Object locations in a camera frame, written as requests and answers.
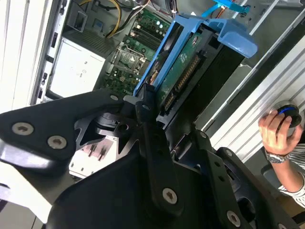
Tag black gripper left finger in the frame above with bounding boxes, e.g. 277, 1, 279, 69
0, 83, 186, 217

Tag round black tool blue ring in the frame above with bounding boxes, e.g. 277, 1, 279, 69
269, 100, 304, 138

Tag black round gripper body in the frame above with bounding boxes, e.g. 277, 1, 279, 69
46, 147, 225, 229

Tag hard disk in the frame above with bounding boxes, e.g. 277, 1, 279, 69
132, 14, 259, 131

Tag person's hand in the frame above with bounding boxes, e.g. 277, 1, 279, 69
258, 110, 304, 156

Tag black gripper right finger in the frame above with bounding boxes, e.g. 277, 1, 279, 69
190, 123, 301, 229

